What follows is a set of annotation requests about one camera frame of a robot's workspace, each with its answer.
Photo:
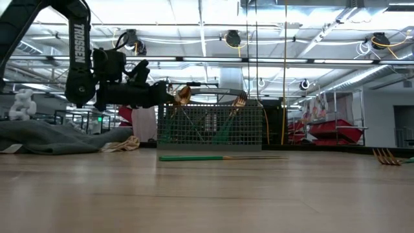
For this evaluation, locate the white lumpy object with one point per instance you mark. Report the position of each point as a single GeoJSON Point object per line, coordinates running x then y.
{"type": "Point", "coordinates": [22, 106]}

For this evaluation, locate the white cloth label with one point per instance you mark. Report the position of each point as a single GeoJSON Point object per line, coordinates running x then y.
{"type": "Point", "coordinates": [11, 149]}

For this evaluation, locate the black metal table frame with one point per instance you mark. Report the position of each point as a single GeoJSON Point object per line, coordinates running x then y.
{"type": "Point", "coordinates": [323, 148]}

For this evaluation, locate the black upright cabinet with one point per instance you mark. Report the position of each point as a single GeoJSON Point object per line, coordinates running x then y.
{"type": "Point", "coordinates": [271, 123]}

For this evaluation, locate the grey folded cloth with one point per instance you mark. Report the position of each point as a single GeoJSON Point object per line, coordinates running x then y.
{"type": "Point", "coordinates": [58, 139]}

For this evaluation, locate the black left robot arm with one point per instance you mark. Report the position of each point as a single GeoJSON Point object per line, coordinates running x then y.
{"type": "Point", "coordinates": [79, 48]}

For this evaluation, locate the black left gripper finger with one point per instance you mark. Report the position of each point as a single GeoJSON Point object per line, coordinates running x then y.
{"type": "Point", "coordinates": [166, 95]}

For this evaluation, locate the silver ceiling duct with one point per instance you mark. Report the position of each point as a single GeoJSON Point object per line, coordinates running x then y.
{"type": "Point", "coordinates": [372, 76]}

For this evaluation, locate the white round column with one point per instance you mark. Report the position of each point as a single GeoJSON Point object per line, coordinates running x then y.
{"type": "Point", "coordinates": [231, 81]}

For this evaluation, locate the red bin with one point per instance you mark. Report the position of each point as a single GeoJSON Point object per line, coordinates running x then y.
{"type": "Point", "coordinates": [124, 115]}

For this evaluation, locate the long ceiling light bar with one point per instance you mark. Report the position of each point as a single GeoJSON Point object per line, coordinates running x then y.
{"type": "Point", "coordinates": [210, 59]}

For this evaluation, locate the pale pink panel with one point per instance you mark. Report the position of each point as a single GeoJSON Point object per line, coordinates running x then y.
{"type": "Point", "coordinates": [144, 124]}

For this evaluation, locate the metal rack red bins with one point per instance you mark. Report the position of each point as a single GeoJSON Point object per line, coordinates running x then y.
{"type": "Point", "coordinates": [336, 131]}

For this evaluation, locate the beige cloth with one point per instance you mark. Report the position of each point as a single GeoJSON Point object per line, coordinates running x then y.
{"type": "Point", "coordinates": [124, 145]}

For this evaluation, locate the grey mesh cutlery basket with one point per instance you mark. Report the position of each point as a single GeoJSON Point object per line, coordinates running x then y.
{"type": "Point", "coordinates": [194, 147]}

